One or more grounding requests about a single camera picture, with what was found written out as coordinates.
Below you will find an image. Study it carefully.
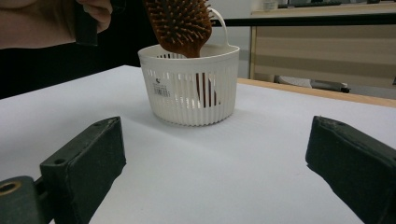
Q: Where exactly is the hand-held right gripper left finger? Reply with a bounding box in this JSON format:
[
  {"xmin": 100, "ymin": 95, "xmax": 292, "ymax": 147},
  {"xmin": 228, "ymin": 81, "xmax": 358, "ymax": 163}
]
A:
[{"xmin": 39, "ymin": 116, "xmax": 127, "ymax": 224}]

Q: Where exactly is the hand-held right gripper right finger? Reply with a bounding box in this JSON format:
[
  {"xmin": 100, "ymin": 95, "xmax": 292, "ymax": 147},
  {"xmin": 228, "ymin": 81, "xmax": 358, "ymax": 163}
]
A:
[{"xmin": 304, "ymin": 115, "xmax": 396, "ymax": 224}]

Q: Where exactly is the brown wooden hairbrush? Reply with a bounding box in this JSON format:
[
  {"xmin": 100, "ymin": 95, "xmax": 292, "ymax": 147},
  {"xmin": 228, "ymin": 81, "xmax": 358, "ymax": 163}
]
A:
[{"xmin": 143, "ymin": 0, "xmax": 219, "ymax": 109}]

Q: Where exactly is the white plastic basket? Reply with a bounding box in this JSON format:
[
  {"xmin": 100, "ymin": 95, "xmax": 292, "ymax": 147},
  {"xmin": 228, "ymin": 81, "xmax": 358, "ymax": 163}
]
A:
[{"xmin": 137, "ymin": 7, "xmax": 241, "ymax": 127}]

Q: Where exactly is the black curtain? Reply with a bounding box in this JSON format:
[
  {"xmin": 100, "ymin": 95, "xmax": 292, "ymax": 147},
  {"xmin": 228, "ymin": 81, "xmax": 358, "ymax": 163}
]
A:
[{"xmin": 0, "ymin": 0, "xmax": 161, "ymax": 101}]

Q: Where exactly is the office chair base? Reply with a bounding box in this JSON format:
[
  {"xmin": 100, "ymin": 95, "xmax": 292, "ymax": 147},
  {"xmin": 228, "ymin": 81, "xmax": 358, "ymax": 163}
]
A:
[{"xmin": 273, "ymin": 75, "xmax": 352, "ymax": 94}]

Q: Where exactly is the light wooden desk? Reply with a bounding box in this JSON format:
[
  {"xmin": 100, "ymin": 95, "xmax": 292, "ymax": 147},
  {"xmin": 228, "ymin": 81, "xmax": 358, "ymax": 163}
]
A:
[{"xmin": 248, "ymin": 0, "xmax": 396, "ymax": 91}]

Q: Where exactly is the white table cover sheet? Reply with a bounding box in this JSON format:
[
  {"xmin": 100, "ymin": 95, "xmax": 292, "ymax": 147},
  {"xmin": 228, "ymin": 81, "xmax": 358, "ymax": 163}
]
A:
[{"xmin": 0, "ymin": 64, "xmax": 396, "ymax": 224}]

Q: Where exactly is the black horizontal frame bar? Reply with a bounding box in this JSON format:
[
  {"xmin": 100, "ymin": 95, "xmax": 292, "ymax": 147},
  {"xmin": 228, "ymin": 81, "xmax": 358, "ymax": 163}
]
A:
[{"xmin": 211, "ymin": 12, "xmax": 396, "ymax": 27}]

